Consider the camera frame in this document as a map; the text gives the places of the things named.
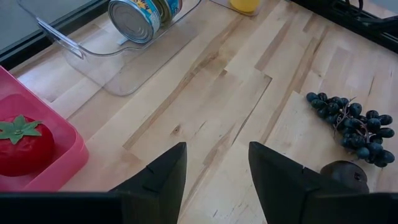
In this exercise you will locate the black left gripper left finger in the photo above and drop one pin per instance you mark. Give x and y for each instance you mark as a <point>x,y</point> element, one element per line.
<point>164,180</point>

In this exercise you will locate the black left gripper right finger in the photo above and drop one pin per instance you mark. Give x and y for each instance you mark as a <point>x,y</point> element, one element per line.
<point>280,180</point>

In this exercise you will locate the dark purple toy plum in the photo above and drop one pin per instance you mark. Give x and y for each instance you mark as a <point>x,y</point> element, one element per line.
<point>345,174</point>

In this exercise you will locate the dark toy grape bunch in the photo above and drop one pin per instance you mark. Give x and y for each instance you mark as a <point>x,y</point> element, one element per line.
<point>354,127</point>

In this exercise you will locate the red toy tomato green top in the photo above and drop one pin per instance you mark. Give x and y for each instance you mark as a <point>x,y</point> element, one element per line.
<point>25,149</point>

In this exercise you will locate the tuna can blue label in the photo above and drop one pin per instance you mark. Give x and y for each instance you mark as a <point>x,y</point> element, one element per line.
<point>135,20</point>

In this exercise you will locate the small blue silver can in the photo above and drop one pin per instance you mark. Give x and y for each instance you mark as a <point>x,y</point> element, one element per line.
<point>171,7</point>

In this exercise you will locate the yellow squeeze bottle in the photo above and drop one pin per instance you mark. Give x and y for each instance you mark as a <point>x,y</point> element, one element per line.
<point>245,4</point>

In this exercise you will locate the pink plastic bin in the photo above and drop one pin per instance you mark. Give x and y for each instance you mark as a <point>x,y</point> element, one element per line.
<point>62,140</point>

